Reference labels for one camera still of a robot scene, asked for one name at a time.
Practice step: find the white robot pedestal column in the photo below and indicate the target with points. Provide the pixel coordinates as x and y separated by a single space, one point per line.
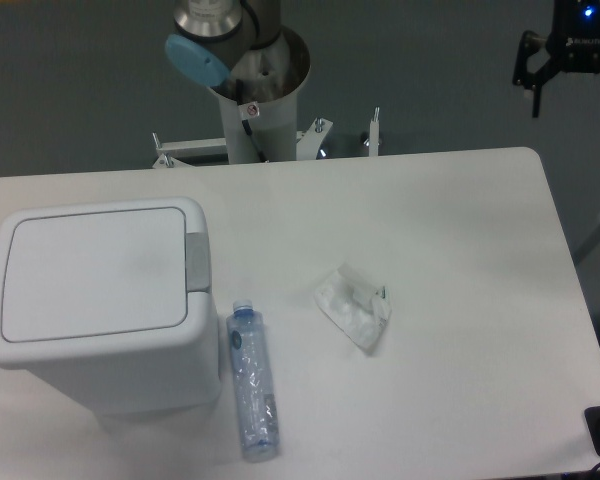
260 110

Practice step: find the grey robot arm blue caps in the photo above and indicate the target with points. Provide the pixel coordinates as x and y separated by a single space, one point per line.
241 50

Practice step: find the white plastic trash can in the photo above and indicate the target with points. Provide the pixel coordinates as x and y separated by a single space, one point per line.
111 303

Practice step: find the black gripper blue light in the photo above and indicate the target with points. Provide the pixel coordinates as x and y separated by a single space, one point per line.
582 35

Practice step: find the crumpled white plastic wrapper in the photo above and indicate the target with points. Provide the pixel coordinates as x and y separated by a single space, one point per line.
356 306

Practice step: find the clear plastic water bottle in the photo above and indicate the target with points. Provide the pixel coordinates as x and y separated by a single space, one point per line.
253 383

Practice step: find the white metal base frame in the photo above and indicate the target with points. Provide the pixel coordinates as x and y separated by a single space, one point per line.
318 142

